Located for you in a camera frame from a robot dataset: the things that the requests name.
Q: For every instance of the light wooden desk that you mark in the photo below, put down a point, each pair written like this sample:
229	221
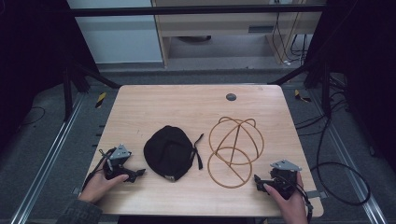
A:
218	23

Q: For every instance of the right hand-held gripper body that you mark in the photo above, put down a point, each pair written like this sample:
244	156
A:
285	180

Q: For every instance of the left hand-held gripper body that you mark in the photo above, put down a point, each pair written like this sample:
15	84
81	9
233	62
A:
118	155

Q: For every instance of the black cap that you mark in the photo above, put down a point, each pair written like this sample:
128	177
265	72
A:
166	154

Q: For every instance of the black metal stand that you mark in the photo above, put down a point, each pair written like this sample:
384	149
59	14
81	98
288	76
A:
67	93
325	90

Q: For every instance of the grey round table grommet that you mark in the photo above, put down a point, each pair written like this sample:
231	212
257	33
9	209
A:
231	96

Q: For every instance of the person's right hand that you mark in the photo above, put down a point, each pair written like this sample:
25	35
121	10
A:
292	208

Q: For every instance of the black curtain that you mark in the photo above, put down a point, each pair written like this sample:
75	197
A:
367	62
31	56

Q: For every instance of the person's left hand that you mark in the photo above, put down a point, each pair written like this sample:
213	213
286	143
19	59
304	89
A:
99	186

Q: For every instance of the grey metal table bracket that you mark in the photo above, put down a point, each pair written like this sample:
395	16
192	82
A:
317	194
76	190

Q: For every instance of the white cabinet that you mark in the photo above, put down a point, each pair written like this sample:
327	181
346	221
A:
121	40

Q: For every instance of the yellow black tape strip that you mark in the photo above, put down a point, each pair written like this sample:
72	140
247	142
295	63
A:
300	96
100	100

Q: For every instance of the aluminium floor rail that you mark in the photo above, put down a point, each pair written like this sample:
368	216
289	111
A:
46	158
348	165

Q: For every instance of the black horizontal frame bar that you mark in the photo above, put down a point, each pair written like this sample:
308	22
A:
186	11

